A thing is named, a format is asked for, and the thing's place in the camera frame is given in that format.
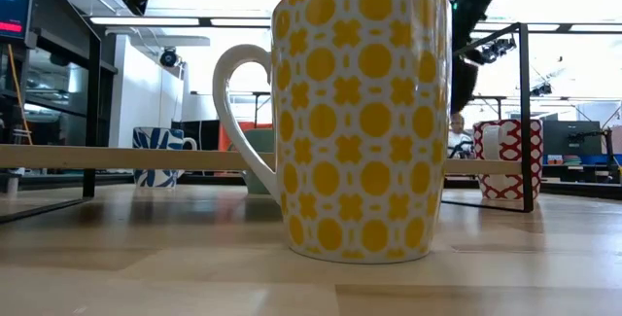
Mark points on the green faceted mug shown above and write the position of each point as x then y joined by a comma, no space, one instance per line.
260,140

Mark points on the long ceiling light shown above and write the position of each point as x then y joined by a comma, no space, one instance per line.
240,22
146,21

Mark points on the dark background monitor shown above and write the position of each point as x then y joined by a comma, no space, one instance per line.
559,133

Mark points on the orange board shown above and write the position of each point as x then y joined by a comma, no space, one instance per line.
228,136

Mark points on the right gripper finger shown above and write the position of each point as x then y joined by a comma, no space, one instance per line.
464,87

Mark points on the blue storage bin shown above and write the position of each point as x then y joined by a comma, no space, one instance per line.
583,159

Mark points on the person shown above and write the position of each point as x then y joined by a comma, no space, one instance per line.
457,138

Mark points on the blue floral white mug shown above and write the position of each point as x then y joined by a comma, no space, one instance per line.
155,137

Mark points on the black mounted camera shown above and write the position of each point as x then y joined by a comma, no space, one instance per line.
168,57

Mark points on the wooden shelf black frame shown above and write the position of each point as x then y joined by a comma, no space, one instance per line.
121,158

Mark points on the computer monitor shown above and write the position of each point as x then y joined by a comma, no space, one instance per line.
12,5

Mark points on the red lattice white mug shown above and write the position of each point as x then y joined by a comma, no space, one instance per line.
510,185

